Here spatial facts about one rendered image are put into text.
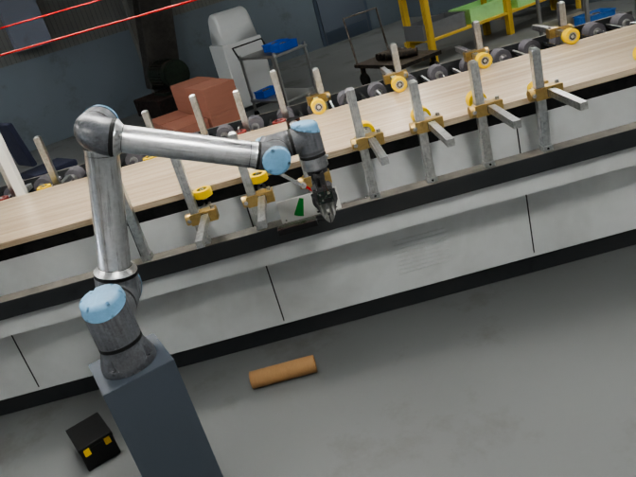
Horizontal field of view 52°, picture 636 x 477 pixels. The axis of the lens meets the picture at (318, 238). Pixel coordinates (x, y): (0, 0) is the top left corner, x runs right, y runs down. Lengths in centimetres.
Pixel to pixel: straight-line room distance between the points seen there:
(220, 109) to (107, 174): 478
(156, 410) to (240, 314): 100
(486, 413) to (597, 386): 42
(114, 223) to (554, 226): 205
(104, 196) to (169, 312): 111
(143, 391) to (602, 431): 156
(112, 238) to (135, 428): 64
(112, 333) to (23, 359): 133
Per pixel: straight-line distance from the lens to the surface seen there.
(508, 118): 254
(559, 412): 257
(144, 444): 238
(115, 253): 232
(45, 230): 310
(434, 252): 316
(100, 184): 223
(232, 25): 886
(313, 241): 282
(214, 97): 692
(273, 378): 298
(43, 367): 351
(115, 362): 228
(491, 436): 250
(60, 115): 1132
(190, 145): 203
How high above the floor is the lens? 170
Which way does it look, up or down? 23 degrees down
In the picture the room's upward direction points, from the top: 16 degrees counter-clockwise
